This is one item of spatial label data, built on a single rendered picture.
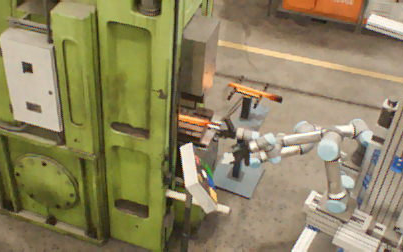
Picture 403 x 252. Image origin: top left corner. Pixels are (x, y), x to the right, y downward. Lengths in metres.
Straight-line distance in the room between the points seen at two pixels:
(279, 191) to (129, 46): 2.20
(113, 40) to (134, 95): 0.38
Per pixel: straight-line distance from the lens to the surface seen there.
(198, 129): 3.91
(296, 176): 5.11
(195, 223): 4.47
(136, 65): 3.36
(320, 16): 7.32
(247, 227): 4.63
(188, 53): 3.43
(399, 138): 3.52
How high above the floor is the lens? 3.55
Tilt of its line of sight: 41 degrees down
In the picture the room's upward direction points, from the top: 4 degrees clockwise
